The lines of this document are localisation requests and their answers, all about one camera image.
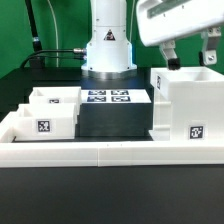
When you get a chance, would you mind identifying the white fiducial marker sheet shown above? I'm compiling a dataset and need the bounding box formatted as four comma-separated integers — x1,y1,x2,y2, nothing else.
81,89,151,104

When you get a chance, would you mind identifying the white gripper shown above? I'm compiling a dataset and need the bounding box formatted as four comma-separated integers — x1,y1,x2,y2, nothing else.
136,0,224,70

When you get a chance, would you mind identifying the white front drawer box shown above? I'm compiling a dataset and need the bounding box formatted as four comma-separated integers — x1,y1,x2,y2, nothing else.
14,103,77,141

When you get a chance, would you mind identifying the white U-shaped fence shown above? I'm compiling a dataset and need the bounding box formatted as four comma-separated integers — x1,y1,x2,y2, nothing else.
0,112,224,168

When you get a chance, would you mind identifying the white thin cable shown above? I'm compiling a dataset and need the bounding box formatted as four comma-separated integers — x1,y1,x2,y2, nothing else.
46,0,60,68

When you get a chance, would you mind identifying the white rear drawer box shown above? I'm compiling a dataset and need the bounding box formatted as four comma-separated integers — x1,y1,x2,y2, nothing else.
29,86,82,112

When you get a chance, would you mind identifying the black cable with connector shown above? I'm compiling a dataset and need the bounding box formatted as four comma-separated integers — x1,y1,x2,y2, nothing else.
20,47,88,70

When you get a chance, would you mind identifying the white drawer box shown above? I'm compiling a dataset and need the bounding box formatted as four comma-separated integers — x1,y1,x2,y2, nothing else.
29,86,82,112
14,103,77,141

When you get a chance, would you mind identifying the white drawer cabinet housing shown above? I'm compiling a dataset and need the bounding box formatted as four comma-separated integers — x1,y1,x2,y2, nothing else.
149,67,224,141

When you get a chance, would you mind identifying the black camera stand pole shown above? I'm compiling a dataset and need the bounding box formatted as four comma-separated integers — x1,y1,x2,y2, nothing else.
25,0,45,69

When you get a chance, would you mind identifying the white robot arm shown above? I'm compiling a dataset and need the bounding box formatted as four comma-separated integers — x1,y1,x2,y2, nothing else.
82,0,224,79

